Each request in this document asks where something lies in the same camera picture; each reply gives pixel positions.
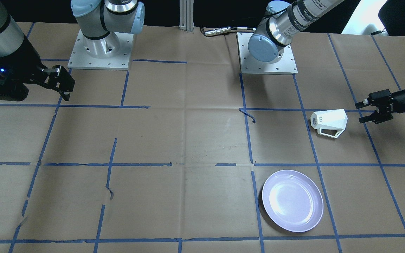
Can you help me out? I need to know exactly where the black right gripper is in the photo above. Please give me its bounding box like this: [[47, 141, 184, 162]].
[[0, 37, 75, 101]]

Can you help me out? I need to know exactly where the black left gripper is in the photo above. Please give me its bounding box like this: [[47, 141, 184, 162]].
[[355, 89, 405, 124]]

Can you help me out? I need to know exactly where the white faceted mug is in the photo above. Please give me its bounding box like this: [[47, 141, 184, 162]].
[[310, 109, 348, 139]]

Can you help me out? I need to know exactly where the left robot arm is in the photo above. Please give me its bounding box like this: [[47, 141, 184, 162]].
[[247, 0, 405, 124]]

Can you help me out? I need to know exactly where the lavender plate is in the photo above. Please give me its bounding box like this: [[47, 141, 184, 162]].
[[262, 169, 324, 233]]

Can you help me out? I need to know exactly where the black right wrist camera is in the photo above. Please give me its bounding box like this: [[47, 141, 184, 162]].
[[0, 64, 29, 102]]

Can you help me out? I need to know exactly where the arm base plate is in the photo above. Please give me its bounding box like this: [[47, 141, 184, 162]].
[[67, 31, 135, 71], [237, 33, 298, 75]]

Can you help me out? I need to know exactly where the aluminium frame post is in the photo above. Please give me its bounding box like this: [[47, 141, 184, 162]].
[[179, 0, 194, 33]]

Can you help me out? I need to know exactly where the metal cable connector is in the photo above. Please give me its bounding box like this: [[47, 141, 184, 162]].
[[200, 27, 256, 37]]

